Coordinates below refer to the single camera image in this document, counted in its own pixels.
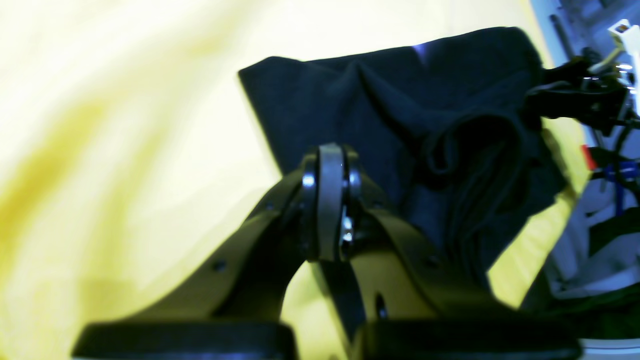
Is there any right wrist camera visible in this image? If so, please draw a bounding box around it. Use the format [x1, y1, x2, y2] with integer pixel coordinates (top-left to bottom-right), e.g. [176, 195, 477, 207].
[607, 19, 640, 54]

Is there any yellow tablecloth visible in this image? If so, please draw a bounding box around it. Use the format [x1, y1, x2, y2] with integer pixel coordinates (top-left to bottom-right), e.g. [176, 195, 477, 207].
[0, 0, 591, 360]

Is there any black T-shirt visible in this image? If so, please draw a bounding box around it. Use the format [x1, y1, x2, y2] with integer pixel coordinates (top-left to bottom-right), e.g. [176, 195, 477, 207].
[238, 27, 568, 290]

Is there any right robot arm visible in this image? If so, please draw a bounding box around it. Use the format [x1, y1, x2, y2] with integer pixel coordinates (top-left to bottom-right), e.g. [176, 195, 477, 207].
[525, 56, 639, 136]

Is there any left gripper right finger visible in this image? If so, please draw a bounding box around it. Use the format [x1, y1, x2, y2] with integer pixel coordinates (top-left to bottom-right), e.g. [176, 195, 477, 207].
[340, 145, 583, 360]

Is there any red and black table clamp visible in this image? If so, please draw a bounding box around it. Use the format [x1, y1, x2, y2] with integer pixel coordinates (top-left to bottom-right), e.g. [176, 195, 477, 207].
[582, 145, 639, 203]

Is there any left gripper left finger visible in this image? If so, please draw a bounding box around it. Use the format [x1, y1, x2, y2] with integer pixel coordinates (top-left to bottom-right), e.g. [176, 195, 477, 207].
[72, 144, 345, 360]

